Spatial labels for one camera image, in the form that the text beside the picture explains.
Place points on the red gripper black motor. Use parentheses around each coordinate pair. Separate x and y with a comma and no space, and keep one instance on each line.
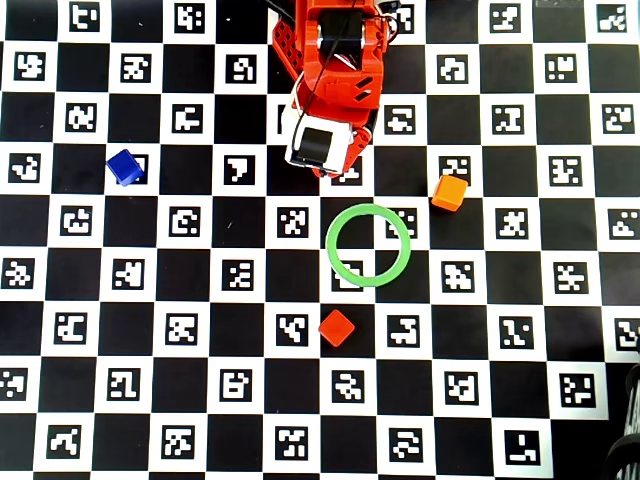
(316,144)

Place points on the orange cube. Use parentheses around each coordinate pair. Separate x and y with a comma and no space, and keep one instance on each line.
(449,192)

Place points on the red cube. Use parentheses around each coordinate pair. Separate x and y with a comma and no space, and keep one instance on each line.
(336,327)

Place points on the blue cube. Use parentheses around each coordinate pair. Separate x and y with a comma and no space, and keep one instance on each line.
(124,167)

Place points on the red robot arm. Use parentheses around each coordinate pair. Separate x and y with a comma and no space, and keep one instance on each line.
(370,60)

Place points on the red perforated robot base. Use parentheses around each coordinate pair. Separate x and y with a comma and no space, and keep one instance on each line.
(287,45)

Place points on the black white marker checkerboard mat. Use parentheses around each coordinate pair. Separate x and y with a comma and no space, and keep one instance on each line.
(235,330)

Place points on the black ribbed stand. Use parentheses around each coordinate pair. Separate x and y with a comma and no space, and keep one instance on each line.
(632,450)

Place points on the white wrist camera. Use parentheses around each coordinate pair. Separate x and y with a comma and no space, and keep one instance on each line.
(345,140)

